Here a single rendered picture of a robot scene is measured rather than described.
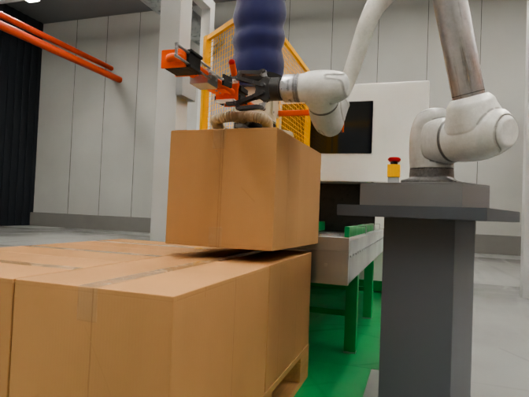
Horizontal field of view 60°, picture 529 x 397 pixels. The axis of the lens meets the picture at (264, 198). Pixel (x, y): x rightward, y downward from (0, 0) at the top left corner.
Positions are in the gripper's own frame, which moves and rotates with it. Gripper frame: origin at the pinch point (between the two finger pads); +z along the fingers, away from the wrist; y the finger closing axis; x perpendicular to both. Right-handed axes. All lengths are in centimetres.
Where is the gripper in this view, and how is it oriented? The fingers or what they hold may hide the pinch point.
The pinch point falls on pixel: (225, 91)
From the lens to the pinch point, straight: 159.5
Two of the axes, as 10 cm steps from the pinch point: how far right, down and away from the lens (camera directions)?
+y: -0.5, 10.0, -0.3
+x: 3.2, 0.4, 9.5
